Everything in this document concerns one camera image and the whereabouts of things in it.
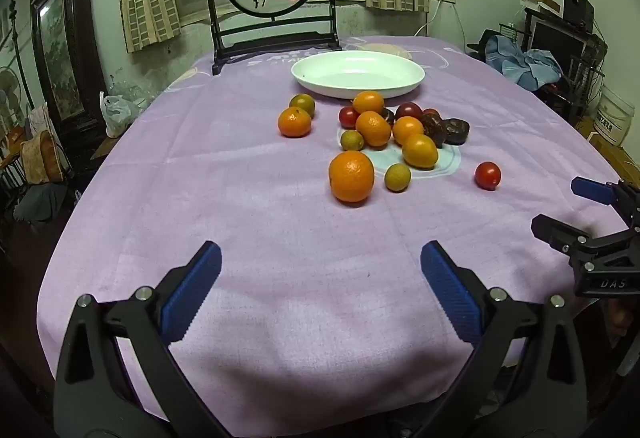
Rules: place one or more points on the white oval plate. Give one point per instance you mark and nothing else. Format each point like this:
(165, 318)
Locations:
(350, 73)

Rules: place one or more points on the purple tablecloth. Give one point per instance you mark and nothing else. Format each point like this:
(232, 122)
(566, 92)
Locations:
(250, 218)

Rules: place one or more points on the yellow-orange mandarin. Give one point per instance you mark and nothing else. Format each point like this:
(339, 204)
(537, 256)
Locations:
(420, 152)

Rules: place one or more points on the small green kumquat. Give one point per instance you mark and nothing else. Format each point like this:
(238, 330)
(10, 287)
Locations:
(351, 140)
(397, 177)

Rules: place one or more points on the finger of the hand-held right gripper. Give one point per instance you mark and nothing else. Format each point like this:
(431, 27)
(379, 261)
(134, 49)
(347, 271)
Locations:
(552, 228)
(592, 190)

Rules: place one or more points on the black monitor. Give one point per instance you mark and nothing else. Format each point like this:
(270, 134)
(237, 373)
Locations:
(555, 38)

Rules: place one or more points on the dark purple cherry tomato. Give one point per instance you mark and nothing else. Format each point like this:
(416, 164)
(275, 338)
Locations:
(456, 131)

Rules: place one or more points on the dark passion fruit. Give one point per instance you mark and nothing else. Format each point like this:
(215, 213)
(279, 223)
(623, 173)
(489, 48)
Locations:
(388, 116)
(433, 128)

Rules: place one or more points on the white standing fan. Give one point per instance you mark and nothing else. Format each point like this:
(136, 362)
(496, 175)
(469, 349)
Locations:
(7, 86)

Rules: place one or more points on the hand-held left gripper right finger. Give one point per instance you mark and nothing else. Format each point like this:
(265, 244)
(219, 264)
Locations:
(450, 293)

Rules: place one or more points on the white bucket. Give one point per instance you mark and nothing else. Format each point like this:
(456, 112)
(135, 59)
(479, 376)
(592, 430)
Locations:
(615, 116)

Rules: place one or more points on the white plastic bag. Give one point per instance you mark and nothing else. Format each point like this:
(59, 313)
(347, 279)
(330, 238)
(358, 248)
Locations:
(117, 111)

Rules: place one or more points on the dark red plum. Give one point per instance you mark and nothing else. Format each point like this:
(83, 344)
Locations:
(409, 110)

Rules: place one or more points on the blue clothes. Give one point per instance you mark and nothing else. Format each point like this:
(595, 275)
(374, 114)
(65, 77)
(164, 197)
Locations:
(532, 66)

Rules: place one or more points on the person's right hand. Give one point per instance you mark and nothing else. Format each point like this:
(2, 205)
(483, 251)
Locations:
(620, 315)

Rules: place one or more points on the dark cloth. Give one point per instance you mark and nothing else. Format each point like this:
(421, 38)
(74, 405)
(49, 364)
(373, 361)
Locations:
(37, 205)

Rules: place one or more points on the green-orange mandarin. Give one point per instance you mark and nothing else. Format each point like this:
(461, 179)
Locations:
(303, 104)

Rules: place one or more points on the brown cushion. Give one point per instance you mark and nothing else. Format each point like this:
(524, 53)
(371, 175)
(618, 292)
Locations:
(42, 158)

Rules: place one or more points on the red tomato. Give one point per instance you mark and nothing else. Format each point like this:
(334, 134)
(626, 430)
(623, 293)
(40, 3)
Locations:
(431, 112)
(347, 117)
(487, 175)

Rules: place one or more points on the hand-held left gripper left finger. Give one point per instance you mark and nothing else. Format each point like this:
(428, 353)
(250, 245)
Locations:
(192, 290)

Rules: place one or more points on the black hat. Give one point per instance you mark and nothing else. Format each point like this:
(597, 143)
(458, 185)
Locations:
(480, 46)

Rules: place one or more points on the large orange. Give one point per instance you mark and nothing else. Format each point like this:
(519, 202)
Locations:
(351, 176)

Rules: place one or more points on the dark wooden framed painting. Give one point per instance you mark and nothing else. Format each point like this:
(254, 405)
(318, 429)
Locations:
(60, 58)

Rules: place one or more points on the black speaker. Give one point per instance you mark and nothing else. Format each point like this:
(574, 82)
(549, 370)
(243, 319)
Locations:
(577, 8)

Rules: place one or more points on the black coat stand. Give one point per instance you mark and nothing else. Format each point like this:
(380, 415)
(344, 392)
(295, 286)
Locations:
(16, 48)

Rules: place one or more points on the orange mandarin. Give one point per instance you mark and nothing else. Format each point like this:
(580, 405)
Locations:
(407, 130)
(294, 122)
(368, 102)
(373, 128)

